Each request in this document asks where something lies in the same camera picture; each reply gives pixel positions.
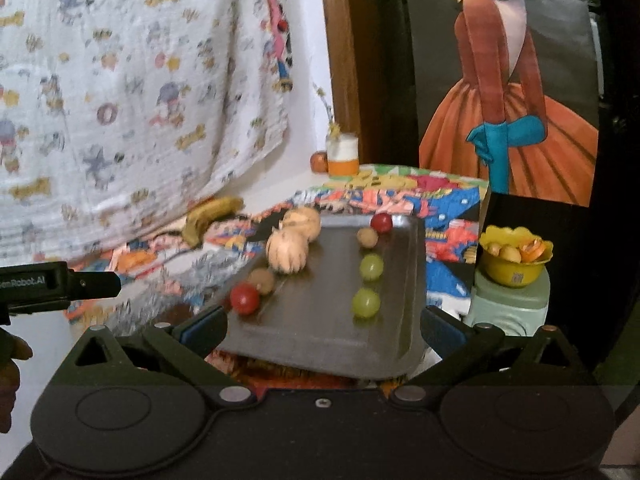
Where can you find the person's left hand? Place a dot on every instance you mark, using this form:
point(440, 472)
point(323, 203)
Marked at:
point(9, 385)

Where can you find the white printed blanket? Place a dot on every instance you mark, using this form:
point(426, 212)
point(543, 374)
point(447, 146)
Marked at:
point(125, 110)

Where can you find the yellow banana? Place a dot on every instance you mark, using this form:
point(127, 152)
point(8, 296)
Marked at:
point(210, 215)

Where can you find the tan ribbed round fruit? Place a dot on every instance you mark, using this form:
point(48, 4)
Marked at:
point(304, 222)
point(286, 251)

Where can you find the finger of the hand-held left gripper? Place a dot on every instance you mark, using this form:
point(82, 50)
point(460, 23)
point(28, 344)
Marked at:
point(97, 285)

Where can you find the wall poster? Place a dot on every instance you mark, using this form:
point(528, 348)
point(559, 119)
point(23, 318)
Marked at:
point(510, 110)

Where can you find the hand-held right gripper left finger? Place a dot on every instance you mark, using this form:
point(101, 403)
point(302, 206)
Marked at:
point(204, 331)

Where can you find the yellow flower-shaped bowl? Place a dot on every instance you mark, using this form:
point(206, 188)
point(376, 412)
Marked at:
point(510, 272)

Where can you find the pale green stool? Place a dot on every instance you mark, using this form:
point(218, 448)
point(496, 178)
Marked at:
point(505, 307)

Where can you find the small orange ball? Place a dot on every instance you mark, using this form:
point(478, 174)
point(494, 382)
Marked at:
point(319, 162)

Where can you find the colourful cartoon printed cloth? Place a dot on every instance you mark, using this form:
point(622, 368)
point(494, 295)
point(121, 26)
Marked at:
point(450, 230)

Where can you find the white and orange jar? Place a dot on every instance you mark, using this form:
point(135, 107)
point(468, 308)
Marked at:
point(343, 157)

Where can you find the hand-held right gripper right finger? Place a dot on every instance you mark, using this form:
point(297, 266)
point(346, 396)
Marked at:
point(441, 332)

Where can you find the small brown fruit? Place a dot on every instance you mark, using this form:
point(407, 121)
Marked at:
point(367, 236)
point(261, 280)

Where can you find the small red fruit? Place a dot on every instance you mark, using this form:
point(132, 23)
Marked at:
point(245, 298)
point(381, 222)

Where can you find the grey metal tray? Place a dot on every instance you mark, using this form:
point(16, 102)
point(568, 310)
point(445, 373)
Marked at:
point(325, 320)

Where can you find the brown wooden frame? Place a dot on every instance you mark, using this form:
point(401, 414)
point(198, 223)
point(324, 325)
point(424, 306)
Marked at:
point(340, 60)

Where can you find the dried yellow flower sprig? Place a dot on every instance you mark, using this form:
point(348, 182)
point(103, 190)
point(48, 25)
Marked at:
point(330, 115)

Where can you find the green grape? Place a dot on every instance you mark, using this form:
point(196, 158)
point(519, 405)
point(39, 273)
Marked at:
point(366, 302)
point(371, 266)

